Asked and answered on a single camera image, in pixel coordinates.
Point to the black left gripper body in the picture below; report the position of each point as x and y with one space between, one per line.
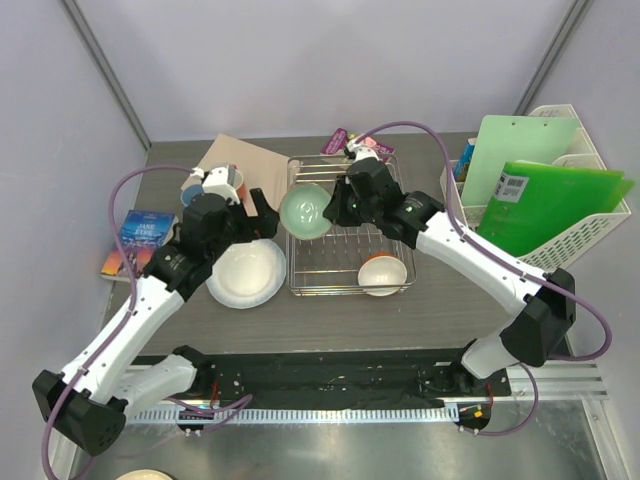
237 229

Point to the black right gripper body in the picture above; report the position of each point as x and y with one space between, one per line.
362 212

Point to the green ceramic bowl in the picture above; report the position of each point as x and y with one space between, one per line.
302 209

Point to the blue plastic cup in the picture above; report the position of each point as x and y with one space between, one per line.
189 193

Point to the orange ceramic mug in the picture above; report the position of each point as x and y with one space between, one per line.
239 184

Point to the metal wire dish rack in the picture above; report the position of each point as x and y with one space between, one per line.
330 264

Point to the orange white ceramic bowl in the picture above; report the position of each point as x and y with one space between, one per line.
382 275

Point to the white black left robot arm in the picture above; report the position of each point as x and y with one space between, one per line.
88 402

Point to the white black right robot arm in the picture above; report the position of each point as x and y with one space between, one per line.
540 316

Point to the pink cube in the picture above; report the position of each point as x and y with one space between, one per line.
369 143

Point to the purple paperback book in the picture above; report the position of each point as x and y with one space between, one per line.
334 148

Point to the blue Jane Eyre book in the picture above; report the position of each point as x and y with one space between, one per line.
141 234

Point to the blue white carton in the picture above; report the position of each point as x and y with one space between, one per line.
462 166

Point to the light green clipboard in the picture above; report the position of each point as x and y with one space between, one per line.
503 139

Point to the bright green plastic folder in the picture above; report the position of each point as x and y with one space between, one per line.
535 202

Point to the cream round plate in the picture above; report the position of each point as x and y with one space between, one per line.
144 474

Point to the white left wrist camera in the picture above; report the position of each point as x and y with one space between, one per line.
220 180

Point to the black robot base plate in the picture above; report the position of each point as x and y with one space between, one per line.
356 380

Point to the white slotted cable duct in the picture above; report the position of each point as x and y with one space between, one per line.
170 413

